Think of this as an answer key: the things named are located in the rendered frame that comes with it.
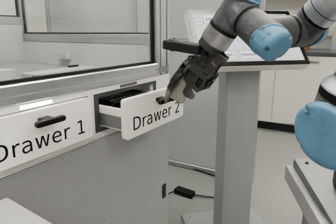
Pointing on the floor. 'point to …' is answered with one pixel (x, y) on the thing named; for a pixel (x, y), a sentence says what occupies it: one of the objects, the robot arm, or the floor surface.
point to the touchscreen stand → (233, 152)
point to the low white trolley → (17, 214)
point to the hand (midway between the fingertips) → (169, 96)
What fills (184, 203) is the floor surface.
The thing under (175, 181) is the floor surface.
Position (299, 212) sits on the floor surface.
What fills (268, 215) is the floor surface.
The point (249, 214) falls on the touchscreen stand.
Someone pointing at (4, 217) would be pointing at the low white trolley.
